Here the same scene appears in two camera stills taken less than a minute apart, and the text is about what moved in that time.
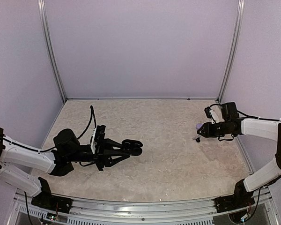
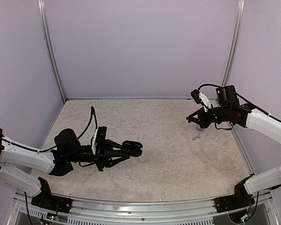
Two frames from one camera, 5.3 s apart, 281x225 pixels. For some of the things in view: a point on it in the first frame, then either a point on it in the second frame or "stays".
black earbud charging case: x=132 y=147 stays
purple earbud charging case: x=198 y=125 stays
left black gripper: x=100 y=158 stays
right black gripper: x=208 y=131 to x=204 y=123
